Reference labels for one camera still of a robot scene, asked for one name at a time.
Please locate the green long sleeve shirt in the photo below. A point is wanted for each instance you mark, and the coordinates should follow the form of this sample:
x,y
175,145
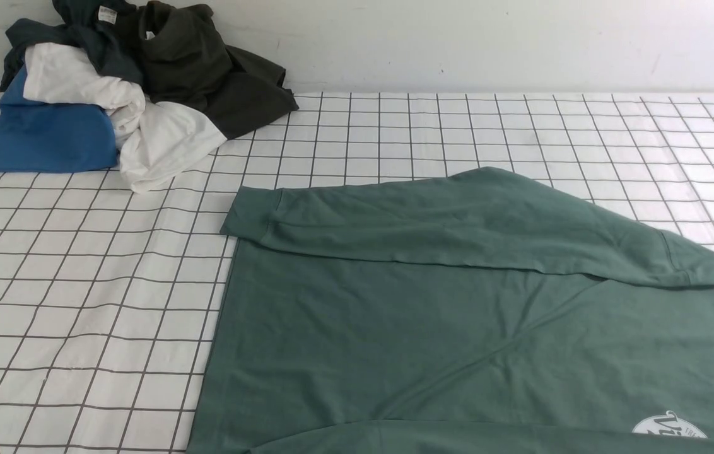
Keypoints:
x,y
478,313

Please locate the blue shirt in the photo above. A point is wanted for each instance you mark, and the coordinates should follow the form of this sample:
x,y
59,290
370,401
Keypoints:
x,y
37,137

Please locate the white shirt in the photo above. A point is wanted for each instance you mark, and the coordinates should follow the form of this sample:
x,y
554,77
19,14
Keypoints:
x,y
156,141

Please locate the dark navy shirt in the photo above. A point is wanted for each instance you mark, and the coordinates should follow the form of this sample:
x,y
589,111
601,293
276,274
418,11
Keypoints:
x,y
87,25

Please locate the dark olive shirt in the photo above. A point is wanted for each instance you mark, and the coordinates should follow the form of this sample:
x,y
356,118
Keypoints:
x,y
185,60

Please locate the white grid tablecloth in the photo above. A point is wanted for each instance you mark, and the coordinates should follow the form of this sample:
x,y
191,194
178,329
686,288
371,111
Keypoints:
x,y
109,299

